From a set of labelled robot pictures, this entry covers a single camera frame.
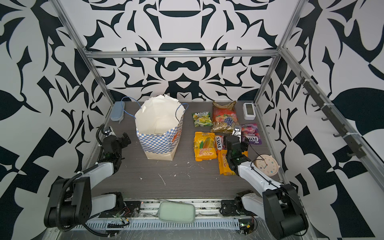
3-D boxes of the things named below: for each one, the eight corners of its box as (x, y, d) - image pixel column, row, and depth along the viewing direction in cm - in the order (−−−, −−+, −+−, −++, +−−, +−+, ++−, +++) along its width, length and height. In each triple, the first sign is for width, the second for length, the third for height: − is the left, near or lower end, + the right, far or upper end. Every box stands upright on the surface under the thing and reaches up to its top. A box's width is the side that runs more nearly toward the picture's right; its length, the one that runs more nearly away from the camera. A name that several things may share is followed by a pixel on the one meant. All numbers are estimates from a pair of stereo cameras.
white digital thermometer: (244, 120, 111) (246, 116, 108) (241, 106, 120) (242, 102, 117) (256, 120, 111) (257, 116, 108) (251, 106, 120) (253, 102, 117)
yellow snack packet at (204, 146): (194, 161, 91) (194, 157, 87) (194, 134, 103) (194, 130, 98) (215, 161, 91) (217, 157, 87) (213, 135, 103) (214, 130, 98)
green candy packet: (194, 127, 107) (194, 124, 105) (192, 115, 114) (192, 112, 112) (212, 125, 108) (212, 122, 106) (209, 113, 115) (209, 110, 113)
